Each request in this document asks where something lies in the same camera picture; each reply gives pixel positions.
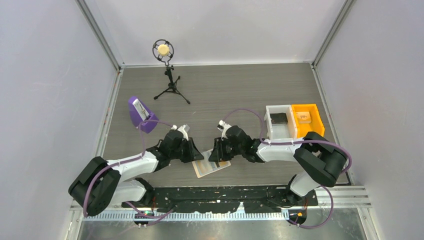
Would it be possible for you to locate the beige leather card holder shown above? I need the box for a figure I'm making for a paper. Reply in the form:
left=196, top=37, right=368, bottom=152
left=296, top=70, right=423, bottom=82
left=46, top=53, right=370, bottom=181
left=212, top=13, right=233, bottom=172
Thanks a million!
left=192, top=149, right=231, bottom=178

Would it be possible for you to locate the black block in white bin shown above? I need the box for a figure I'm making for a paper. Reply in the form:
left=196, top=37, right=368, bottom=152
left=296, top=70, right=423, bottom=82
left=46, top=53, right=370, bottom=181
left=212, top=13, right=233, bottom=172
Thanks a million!
left=270, top=112, right=288, bottom=125

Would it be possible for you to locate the white plastic bin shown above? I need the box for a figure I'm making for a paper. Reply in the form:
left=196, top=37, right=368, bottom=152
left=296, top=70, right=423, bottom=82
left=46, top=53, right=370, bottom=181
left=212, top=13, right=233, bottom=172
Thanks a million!
left=264, top=104, right=298, bottom=141

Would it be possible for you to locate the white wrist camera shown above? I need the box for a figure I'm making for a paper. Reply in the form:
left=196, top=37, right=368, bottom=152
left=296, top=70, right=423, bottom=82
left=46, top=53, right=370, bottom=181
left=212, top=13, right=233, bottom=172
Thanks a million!
left=177, top=124, right=190, bottom=141
left=217, top=120, right=232, bottom=139

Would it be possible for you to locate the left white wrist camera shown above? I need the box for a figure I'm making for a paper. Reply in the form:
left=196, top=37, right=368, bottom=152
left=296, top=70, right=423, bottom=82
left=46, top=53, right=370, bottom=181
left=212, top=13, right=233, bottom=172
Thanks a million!
left=177, top=124, right=190, bottom=141

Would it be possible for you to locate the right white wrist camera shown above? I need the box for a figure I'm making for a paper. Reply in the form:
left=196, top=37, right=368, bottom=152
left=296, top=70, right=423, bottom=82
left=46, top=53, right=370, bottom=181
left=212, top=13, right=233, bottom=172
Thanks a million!
left=217, top=120, right=232, bottom=139

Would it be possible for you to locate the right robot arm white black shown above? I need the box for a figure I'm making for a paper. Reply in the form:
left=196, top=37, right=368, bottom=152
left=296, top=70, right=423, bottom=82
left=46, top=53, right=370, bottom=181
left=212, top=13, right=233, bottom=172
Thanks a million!
left=208, top=125, right=350, bottom=205

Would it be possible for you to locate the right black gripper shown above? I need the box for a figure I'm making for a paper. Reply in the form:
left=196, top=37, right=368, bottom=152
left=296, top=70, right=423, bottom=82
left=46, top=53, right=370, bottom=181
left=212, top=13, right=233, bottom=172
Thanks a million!
left=208, top=137, right=244, bottom=163

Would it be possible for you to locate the black microphone on tripod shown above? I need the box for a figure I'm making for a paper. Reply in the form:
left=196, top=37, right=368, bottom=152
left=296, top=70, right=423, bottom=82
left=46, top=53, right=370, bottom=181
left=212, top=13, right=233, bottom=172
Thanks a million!
left=152, top=39, right=191, bottom=105

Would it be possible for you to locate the purple metronome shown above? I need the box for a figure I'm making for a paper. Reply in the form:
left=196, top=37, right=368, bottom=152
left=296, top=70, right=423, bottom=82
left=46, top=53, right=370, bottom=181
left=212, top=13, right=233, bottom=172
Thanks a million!
left=128, top=96, right=159, bottom=134

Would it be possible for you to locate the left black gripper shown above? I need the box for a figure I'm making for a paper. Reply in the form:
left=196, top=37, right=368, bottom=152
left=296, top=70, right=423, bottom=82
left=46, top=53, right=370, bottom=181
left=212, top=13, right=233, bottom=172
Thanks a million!
left=169, top=137, right=204, bottom=163

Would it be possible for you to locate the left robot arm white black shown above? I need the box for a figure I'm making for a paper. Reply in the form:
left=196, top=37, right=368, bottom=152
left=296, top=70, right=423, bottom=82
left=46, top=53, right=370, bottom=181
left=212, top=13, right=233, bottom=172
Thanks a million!
left=68, top=130, right=204, bottom=217

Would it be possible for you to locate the orange plastic bin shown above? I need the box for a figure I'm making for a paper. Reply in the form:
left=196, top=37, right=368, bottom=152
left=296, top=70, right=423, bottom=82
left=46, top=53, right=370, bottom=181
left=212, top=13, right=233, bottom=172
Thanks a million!
left=291, top=103, right=325, bottom=138

